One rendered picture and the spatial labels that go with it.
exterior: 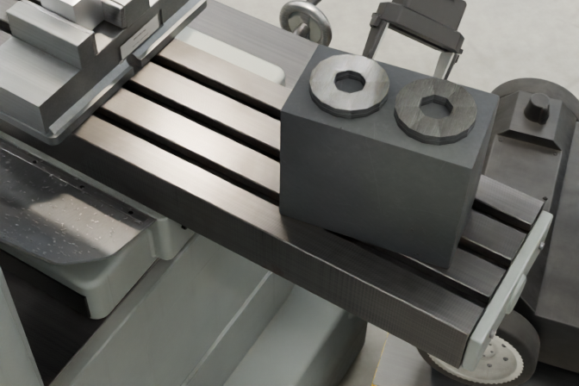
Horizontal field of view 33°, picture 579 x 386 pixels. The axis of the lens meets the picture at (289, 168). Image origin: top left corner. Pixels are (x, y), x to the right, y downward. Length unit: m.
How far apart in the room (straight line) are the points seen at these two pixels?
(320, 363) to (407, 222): 0.89
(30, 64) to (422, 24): 0.51
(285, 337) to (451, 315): 0.87
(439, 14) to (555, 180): 0.60
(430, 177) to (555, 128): 0.79
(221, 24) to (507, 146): 0.56
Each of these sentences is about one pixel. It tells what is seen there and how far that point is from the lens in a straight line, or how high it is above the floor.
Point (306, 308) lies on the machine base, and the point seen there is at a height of 0.20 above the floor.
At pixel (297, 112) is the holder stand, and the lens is 1.08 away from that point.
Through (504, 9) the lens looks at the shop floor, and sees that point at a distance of 3.04.
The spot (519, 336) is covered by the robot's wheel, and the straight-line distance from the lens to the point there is 1.59.
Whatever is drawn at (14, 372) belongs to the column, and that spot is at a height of 0.95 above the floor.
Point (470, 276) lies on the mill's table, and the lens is 1.19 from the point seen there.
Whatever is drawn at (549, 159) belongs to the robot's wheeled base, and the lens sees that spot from 1.82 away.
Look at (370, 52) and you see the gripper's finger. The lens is 1.24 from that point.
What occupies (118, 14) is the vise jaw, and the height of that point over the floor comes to 1.04.
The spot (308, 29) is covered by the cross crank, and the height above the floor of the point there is 0.65.
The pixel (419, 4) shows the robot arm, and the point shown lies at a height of 1.11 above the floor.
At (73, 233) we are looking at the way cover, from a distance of 1.29.
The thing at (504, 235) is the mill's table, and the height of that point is 0.94.
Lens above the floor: 1.91
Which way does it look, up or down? 49 degrees down
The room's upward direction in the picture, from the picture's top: 1 degrees clockwise
